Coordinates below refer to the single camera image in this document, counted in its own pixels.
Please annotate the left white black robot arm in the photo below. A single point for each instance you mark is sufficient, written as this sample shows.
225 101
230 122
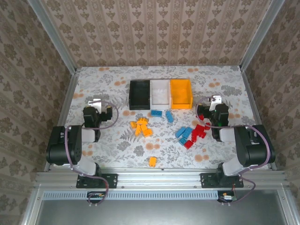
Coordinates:
75 145

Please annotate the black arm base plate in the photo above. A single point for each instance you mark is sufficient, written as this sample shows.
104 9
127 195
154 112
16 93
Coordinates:
110 180
207 180

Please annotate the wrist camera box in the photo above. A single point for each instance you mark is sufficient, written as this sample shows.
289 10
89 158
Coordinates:
96 103
216 99

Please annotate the aluminium lower frame rail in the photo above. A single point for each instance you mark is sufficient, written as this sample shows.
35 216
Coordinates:
31 208
289 208

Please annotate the aluminium side rail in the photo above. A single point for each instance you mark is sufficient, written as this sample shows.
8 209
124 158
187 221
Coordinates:
68 103
254 105

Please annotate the grey metal sheet panel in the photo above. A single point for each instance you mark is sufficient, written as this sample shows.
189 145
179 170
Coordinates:
164 213

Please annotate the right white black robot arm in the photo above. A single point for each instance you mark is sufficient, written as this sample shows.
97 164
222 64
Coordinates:
248 150

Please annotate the yellow plastic bin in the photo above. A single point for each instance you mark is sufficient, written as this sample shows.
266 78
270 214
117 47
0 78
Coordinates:
181 93

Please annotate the aluminium table edge rail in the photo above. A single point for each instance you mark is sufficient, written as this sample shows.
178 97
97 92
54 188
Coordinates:
159 179

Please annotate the black plastic bin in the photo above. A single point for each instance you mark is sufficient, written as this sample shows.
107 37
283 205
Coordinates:
139 93

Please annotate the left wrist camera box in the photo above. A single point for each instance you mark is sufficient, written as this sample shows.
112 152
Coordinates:
96 103

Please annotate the aluminium corner post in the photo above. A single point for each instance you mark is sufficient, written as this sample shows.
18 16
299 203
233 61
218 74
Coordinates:
52 35
261 35

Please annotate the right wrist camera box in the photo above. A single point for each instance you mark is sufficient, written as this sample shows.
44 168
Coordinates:
216 99

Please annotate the small connector board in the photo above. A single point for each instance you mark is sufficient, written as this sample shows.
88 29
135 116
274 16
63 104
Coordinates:
227 197
97 195

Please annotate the white plastic bin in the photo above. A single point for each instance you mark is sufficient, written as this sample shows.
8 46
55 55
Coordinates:
160 93

